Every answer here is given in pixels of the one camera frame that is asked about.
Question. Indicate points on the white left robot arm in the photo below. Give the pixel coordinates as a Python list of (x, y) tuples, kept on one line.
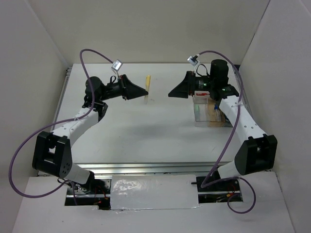
[(52, 153)]

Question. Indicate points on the white taped front panel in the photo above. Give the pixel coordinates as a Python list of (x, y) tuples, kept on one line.
[(155, 192)]

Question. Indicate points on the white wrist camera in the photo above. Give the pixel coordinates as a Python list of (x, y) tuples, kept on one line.
[(116, 65), (193, 60)]

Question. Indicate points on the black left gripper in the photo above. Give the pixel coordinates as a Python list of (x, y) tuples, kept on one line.
[(130, 90)]

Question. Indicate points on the green translucent highlighter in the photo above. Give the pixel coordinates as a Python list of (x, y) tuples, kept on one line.
[(197, 111)]

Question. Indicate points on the clear blue cap glue bottle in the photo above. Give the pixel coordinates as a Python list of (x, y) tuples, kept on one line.
[(217, 114)]

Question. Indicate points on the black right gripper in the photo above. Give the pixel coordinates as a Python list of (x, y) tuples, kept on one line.
[(187, 87)]

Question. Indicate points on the clear compartment organizer box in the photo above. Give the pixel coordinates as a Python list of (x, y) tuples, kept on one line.
[(207, 119)]

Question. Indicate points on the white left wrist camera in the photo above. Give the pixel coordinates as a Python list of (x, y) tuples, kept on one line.
[(116, 65)]

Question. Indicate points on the red ballpoint pen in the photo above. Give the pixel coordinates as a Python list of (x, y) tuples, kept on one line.
[(201, 93)]

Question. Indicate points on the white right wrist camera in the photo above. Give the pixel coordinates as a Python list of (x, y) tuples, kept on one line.
[(193, 60)]

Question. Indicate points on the left side aluminium rail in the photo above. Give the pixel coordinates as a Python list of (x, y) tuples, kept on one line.
[(66, 79)]

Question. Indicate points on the yellow translucent highlighter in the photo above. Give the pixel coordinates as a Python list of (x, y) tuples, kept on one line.
[(147, 87)]

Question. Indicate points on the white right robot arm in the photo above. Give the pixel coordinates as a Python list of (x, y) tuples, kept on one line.
[(225, 96)]

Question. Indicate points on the aluminium table edge rail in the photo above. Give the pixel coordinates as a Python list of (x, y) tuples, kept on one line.
[(109, 169)]

